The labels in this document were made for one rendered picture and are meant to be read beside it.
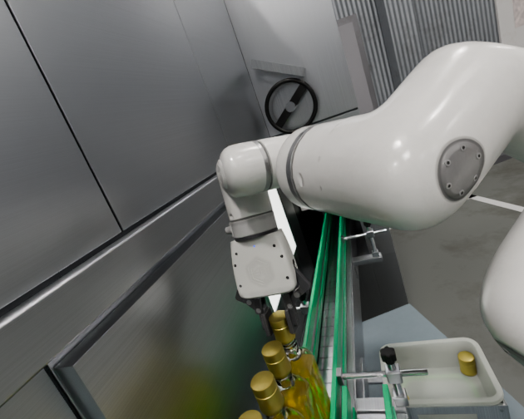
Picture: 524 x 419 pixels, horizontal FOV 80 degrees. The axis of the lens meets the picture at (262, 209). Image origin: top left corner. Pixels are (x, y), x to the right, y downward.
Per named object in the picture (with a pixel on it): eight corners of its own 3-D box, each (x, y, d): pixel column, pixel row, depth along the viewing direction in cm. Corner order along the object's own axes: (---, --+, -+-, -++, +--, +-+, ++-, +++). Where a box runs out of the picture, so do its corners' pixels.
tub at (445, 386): (385, 369, 84) (378, 343, 82) (480, 363, 77) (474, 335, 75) (394, 433, 69) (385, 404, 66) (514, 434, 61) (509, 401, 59)
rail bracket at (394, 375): (346, 396, 67) (330, 349, 63) (432, 392, 61) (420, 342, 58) (347, 408, 64) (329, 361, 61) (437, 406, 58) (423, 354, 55)
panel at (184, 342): (291, 249, 123) (262, 168, 114) (298, 248, 122) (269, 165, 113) (183, 566, 41) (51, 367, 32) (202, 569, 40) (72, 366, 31)
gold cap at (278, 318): (278, 331, 55) (270, 310, 54) (297, 329, 54) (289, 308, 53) (274, 346, 52) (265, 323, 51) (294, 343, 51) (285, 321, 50)
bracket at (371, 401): (363, 419, 68) (355, 395, 66) (410, 418, 65) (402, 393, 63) (364, 436, 65) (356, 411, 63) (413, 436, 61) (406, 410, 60)
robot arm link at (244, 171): (283, 129, 43) (218, 140, 39) (303, 204, 43) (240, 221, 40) (248, 155, 57) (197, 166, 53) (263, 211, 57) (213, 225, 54)
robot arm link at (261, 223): (215, 226, 50) (219, 243, 50) (264, 213, 47) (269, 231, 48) (233, 219, 57) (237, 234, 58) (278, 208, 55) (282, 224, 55)
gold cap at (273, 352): (272, 362, 51) (263, 340, 49) (293, 360, 49) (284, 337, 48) (267, 380, 47) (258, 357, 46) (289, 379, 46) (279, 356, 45)
